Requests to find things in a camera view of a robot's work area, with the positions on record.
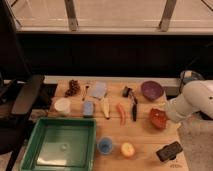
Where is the yellow red apple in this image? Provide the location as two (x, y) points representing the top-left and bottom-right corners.
(121, 142), (135, 158)

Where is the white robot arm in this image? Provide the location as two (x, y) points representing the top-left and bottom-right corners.
(165, 80), (213, 123)

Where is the white paper cup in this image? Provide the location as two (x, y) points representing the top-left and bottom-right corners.
(54, 98), (71, 115)

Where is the blue plastic cup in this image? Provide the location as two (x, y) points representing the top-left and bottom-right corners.
(97, 137), (113, 155)

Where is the pale banana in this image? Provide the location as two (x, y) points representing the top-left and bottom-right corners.
(100, 98), (110, 119)

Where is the orange carrot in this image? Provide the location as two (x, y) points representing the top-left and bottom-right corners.
(116, 103), (126, 125)

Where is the blue sponge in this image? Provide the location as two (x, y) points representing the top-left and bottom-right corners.
(83, 101), (94, 117)

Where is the brown grape bunch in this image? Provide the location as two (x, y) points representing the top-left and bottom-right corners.
(65, 80), (80, 97)

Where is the purple bowl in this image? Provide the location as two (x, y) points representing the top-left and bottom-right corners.
(141, 81), (164, 101)

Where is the green plastic tray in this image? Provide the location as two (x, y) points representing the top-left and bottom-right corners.
(20, 118), (96, 171)

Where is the grey bowl with blue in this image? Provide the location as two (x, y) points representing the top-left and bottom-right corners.
(180, 70), (204, 86)

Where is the black office chair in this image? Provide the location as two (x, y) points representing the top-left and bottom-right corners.
(0, 0), (44, 171)

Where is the black rectangular sponge block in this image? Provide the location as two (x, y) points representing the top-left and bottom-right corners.
(156, 141), (183, 162)

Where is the black handled knife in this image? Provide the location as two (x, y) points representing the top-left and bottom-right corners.
(130, 90), (138, 122)

